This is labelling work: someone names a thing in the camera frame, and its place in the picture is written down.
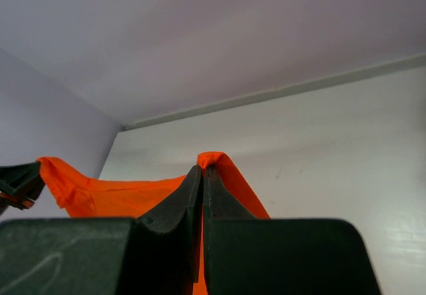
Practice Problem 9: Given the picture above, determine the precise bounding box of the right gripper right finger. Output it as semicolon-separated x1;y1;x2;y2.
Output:
203;166;381;294

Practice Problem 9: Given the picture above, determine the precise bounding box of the orange t shirt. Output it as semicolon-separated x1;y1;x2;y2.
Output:
36;150;271;295

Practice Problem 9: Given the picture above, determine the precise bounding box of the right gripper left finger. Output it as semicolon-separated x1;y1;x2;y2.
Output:
1;166;202;294

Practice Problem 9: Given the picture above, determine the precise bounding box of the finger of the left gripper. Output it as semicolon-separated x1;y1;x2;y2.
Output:
1;161;45;214

